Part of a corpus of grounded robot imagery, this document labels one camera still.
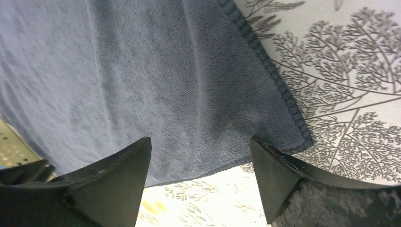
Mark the floral table cloth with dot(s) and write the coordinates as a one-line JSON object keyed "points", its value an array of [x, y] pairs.
{"points": [[341, 61]]}

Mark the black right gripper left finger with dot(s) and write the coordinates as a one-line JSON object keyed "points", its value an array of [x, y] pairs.
{"points": [[106, 193]]}

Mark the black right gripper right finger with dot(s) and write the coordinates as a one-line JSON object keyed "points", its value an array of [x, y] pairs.
{"points": [[297, 194]]}

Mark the dark grey cloth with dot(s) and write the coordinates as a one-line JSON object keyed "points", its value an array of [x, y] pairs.
{"points": [[82, 79]]}

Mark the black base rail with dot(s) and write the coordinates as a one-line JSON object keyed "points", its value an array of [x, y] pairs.
{"points": [[38, 171]]}

